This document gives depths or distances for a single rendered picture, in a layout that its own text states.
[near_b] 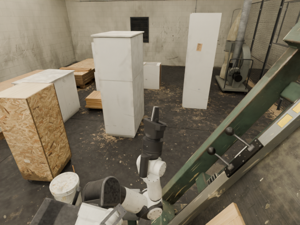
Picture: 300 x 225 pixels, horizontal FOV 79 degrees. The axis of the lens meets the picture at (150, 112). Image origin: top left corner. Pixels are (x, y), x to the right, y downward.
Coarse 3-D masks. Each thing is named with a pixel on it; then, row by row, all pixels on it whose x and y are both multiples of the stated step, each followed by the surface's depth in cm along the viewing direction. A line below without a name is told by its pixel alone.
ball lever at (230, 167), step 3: (210, 147) 80; (213, 147) 80; (207, 150) 81; (210, 150) 79; (213, 150) 79; (210, 153) 79; (213, 153) 79; (219, 156) 80; (222, 159) 79; (225, 162) 79; (228, 165) 78; (231, 165) 77; (228, 168) 78; (231, 168) 77
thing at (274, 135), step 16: (288, 112) 67; (272, 128) 70; (288, 128) 66; (272, 144) 69; (256, 160) 73; (224, 176) 81; (240, 176) 77; (208, 192) 85; (192, 208) 89; (176, 224) 95
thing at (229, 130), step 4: (228, 128) 75; (232, 128) 75; (228, 132) 75; (232, 132) 74; (236, 136) 75; (240, 140) 74; (248, 144) 74; (252, 144) 73; (248, 148) 73; (252, 148) 72
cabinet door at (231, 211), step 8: (232, 208) 72; (216, 216) 77; (224, 216) 74; (232, 216) 70; (240, 216) 68; (208, 224) 79; (216, 224) 75; (224, 224) 72; (232, 224) 69; (240, 224) 66
